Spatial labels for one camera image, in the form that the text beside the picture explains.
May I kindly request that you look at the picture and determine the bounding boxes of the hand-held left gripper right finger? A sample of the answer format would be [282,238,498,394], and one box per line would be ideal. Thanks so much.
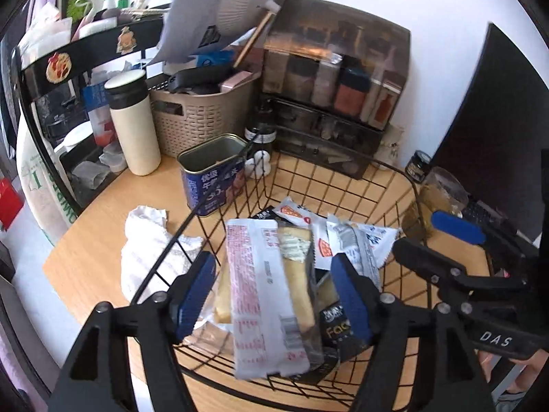
[330,252,498,412]

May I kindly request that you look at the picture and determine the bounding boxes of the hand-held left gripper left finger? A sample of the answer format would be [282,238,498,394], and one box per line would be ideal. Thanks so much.
[47,251,216,412]

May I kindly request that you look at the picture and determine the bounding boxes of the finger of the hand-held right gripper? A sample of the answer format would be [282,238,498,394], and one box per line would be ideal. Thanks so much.
[392,237,523,297]
[431,209,529,263]

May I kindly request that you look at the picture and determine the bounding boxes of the bread packet with red print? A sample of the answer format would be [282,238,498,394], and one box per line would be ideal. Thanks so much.
[224,218,325,381]

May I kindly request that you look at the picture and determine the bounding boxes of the black wire basket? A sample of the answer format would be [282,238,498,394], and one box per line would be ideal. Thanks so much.
[129,135,435,400]

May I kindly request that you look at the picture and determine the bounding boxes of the person's right hand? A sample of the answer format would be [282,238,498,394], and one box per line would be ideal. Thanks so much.
[477,347,549,396]

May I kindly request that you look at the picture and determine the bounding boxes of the black keyboard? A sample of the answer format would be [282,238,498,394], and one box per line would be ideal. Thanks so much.
[460,196,516,233]

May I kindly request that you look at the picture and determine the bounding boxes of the clear bread packet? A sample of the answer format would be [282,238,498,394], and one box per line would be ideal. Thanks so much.
[201,266,340,345]

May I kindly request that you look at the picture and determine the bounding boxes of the black face mask packet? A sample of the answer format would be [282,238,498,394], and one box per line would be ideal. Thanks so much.
[316,291,375,353]

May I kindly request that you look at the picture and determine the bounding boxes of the clear glass cup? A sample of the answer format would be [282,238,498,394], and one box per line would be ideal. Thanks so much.
[417,166,469,220]

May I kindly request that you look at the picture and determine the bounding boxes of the white blue snack packet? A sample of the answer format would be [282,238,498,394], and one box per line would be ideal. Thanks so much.
[359,224,402,267]

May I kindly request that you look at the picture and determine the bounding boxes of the grey white snack packet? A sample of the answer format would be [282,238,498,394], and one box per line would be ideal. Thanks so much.
[325,214,381,285]

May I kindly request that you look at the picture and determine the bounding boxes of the white sauce packet orange logo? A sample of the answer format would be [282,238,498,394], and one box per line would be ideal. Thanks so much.
[310,222,338,272]
[273,197,323,229]

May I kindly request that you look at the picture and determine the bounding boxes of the small dark jar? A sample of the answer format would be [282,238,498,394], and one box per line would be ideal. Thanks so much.
[405,150,431,182]

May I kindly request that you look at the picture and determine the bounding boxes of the white crumpled tissue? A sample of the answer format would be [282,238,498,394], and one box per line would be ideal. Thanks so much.
[119,205,203,306]

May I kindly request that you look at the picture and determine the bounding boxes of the black monitor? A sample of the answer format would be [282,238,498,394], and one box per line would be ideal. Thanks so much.
[429,21,549,246]

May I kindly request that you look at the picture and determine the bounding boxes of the blue luncheon meat tin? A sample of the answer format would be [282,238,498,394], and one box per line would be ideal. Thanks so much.
[177,133,248,217]

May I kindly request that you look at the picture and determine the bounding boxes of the small white figurine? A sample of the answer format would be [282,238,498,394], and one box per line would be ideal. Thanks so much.
[245,150,272,178]

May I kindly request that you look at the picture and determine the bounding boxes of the clear plastic small cups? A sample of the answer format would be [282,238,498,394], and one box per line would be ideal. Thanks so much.
[100,143,128,173]

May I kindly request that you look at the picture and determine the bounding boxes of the beige woven plastic basket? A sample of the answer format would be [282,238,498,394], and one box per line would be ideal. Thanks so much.
[148,71,263,160]

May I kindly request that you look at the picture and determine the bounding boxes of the cream thermos bottle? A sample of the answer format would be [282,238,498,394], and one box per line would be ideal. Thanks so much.
[104,70,163,176]

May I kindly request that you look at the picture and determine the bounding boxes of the dark dropper bottle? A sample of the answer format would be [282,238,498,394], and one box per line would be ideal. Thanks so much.
[244,98,276,147]

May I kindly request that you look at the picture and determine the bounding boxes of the brown transparent cosmetics organizer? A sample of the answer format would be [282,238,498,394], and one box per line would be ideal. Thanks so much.
[256,0,412,181]

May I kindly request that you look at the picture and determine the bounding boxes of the white green printed bag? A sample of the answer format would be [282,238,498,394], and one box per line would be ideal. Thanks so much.
[16,111,77,246]

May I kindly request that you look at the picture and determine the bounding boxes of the red box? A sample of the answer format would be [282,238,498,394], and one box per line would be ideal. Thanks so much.
[0,178,23,233]

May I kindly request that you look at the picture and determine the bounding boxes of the blue red carton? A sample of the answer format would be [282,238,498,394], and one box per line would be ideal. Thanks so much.
[82,81,119,147]

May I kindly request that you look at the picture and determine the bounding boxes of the pink box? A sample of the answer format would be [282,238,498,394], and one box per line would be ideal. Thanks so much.
[219,70,255,94]

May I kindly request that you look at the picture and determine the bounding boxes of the black shelf rack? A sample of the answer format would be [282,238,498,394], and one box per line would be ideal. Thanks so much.
[17,3,173,220]

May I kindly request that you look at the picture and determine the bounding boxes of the white paper sheets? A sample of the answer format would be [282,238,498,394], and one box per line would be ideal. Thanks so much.
[147,0,250,68]

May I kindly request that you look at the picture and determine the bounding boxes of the white round fan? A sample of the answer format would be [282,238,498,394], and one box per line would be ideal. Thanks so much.
[213,0,300,38]

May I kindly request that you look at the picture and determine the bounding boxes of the wooden handle mallet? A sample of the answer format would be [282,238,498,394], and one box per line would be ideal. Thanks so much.
[232,1,282,70]

